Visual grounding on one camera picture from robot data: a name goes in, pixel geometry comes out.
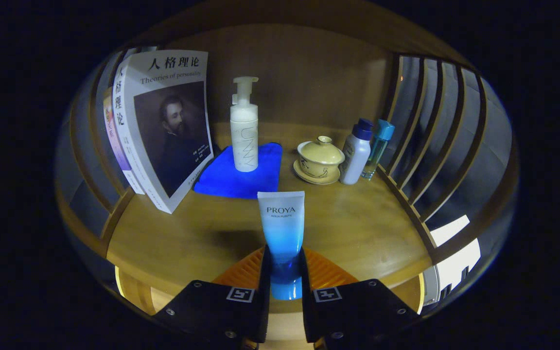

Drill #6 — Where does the clear teal bottle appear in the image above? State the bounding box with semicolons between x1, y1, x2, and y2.
362;119;396;180

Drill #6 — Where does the wooden cabinet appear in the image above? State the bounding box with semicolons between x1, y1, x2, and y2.
54;0;521;321

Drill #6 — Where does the yellow ceramic saucer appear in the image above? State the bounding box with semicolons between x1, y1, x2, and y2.
293;159;341;186

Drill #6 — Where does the purple book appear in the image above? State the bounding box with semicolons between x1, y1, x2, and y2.
103;95;145;195

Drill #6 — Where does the white portrait book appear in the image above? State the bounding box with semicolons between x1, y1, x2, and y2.
113;50;214;214

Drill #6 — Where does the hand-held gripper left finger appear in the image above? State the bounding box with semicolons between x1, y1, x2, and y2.
151;245;272;350

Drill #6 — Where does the yellow lidded teacup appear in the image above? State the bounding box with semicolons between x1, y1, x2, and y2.
297;136;346;178

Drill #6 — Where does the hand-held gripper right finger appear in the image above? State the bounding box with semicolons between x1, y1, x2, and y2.
299;247;421;350

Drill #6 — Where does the white pump bottle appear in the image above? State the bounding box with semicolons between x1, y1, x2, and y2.
230;76;260;173

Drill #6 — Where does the blue folded cloth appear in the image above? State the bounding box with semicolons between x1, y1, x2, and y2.
192;142;283;199

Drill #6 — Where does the wooden countertop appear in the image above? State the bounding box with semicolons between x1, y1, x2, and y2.
106;122;434;297

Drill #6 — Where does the white bottle with blue cap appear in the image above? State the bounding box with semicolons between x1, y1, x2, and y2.
339;118;375;185

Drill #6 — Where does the blue white cosmetic tube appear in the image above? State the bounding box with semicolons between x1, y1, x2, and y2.
257;191;306;300

